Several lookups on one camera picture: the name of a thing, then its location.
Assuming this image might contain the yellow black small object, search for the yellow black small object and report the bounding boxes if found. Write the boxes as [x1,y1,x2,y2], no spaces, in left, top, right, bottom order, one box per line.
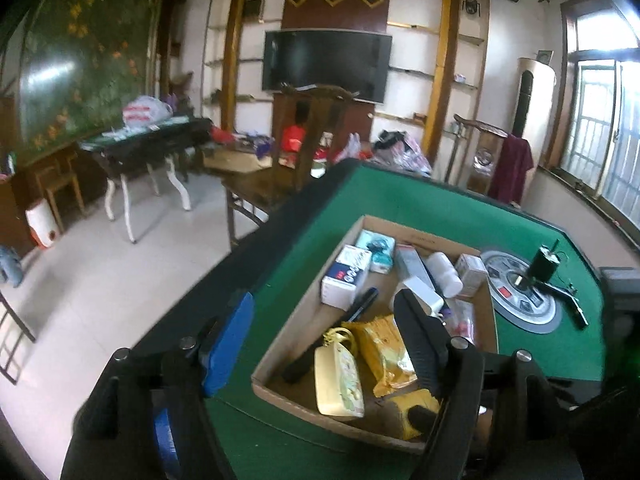
[387,389,441,442]

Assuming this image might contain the black pen purple cap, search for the black pen purple cap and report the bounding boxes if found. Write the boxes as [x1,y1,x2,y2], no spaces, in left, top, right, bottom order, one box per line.
[422,260,453,321]

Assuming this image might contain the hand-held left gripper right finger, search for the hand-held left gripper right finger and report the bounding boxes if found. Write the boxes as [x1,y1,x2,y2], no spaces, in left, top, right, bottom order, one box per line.
[392,290,586,480]

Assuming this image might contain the black curved bar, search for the black curved bar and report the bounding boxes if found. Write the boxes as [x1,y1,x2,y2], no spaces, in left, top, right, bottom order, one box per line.
[517,275,590,331]

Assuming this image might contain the round mahjong table centre panel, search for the round mahjong table centre panel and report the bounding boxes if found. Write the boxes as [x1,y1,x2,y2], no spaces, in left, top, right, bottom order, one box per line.
[480,247,563,333]

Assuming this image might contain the small white barcode box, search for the small white barcode box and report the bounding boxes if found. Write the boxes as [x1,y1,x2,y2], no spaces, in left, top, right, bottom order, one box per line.
[454,253,488,298]

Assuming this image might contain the white charger adapter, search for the white charger adapter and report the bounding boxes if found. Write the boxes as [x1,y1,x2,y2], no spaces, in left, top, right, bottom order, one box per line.
[390,277,446,316]

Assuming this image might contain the green floral wall painting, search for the green floral wall painting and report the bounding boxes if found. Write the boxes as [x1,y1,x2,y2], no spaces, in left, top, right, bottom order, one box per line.
[17,0,173,151]

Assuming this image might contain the white plastic bag red print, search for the white plastic bag red print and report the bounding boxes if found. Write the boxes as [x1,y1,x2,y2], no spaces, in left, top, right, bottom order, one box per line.
[122,95,175,128]

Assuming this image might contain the black flat television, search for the black flat television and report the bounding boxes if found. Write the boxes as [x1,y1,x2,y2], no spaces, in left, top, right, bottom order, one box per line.
[261,30,393,105]

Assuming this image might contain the tall standing air conditioner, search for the tall standing air conditioner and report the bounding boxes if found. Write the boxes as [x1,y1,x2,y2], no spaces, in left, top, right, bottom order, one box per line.
[510,57,557,171]

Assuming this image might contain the blue grey long box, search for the blue grey long box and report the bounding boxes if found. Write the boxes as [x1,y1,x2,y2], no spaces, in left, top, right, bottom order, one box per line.
[395,244,436,291]

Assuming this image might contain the small wooden chair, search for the small wooden chair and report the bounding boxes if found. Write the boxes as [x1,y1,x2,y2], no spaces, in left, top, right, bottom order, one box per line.
[30,152,86,233]

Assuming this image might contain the maroon shirt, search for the maroon shirt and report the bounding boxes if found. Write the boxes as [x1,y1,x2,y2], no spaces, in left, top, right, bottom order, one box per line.
[487,134,536,206]

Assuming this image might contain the wooden armchair carved back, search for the wooden armchair carved back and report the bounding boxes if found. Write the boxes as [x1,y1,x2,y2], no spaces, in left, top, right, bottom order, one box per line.
[445,114,511,196]

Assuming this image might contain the black metal frame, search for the black metal frame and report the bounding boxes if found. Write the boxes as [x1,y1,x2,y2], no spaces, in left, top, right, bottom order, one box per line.
[0,292,38,386]

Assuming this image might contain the black pen blue end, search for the black pen blue end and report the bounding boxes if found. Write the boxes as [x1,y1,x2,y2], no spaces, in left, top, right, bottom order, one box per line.
[281,330,331,383]

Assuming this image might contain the shallow cardboard box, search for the shallow cardboard box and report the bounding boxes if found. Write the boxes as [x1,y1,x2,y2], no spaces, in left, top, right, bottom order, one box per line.
[250,214,501,456]

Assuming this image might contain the wooden armchair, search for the wooden armchair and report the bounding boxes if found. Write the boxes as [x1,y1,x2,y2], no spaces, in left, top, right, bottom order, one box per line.
[222,84,361,248]

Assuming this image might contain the wooden wall shelf unit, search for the wooden wall shelf unit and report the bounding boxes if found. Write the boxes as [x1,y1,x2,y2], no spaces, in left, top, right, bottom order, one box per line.
[202,0,493,181]

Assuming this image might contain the cream yellow bottle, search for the cream yellow bottle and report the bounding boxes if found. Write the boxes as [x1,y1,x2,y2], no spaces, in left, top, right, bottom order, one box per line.
[314,327,367,418]

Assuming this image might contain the small white plastic bag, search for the small white plastic bag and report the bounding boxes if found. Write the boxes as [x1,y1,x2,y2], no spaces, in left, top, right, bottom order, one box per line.
[340,132,362,162]

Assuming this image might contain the white orange appliance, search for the white orange appliance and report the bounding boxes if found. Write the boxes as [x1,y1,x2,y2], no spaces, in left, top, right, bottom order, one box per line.
[25,199,63,250]

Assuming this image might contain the blue cloth bundle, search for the blue cloth bundle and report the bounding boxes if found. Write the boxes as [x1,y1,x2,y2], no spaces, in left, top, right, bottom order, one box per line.
[0,246,25,288]

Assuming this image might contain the thin motor cable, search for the thin motor cable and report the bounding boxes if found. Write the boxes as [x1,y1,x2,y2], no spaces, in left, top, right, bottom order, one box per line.
[555,250,581,296]

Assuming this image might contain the black keyboard piano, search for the black keyboard piano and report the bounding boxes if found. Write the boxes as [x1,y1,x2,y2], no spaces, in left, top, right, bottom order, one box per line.
[77,116,213,245]

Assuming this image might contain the pile of clothes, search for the pile of clothes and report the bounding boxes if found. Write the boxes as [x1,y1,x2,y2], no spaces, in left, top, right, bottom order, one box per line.
[372,130,433,176]

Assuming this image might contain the yellow foil packet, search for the yellow foil packet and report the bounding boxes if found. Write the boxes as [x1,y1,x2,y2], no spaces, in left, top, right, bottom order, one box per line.
[345,314,418,398]

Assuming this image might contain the white pill bottle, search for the white pill bottle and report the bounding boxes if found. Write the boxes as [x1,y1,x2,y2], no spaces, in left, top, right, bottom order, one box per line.
[426,251,465,299]

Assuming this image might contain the black electric motor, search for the black electric motor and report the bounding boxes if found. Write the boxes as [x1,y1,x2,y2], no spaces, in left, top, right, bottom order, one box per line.
[527,242,560,281]

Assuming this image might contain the white green tissue pack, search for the white green tissue pack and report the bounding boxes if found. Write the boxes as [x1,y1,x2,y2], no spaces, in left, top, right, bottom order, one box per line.
[355,229,397,275]

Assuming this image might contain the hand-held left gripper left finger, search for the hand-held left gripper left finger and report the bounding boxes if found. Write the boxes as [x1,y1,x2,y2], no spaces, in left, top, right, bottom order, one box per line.
[60,290,256,480]

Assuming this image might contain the wooden television cabinet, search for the wooden television cabinet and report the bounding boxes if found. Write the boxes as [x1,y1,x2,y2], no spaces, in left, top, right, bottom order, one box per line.
[272,92,376,161]

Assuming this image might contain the barred window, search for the barred window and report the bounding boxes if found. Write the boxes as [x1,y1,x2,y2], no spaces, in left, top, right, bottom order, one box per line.
[560,0,640,241]

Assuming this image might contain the white medicine box dark print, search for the white medicine box dark print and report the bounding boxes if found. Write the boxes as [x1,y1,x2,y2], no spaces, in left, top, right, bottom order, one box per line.
[320,245,373,311]

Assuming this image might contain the clear plastic box red pieces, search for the clear plastic box red pieces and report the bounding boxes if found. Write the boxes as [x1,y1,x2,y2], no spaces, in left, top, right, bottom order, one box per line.
[442,297,476,346]

